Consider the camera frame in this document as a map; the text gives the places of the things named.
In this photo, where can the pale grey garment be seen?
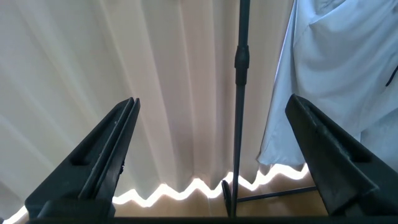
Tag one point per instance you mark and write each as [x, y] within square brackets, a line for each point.
[335, 62]

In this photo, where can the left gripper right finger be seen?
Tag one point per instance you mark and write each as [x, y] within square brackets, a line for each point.
[342, 174]

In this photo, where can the black clothes rack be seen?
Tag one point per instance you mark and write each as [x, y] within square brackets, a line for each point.
[241, 62]

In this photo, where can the beige curtain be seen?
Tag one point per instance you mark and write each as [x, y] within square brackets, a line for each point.
[93, 62]

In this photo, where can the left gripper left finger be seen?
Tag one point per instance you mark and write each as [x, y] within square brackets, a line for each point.
[59, 189]

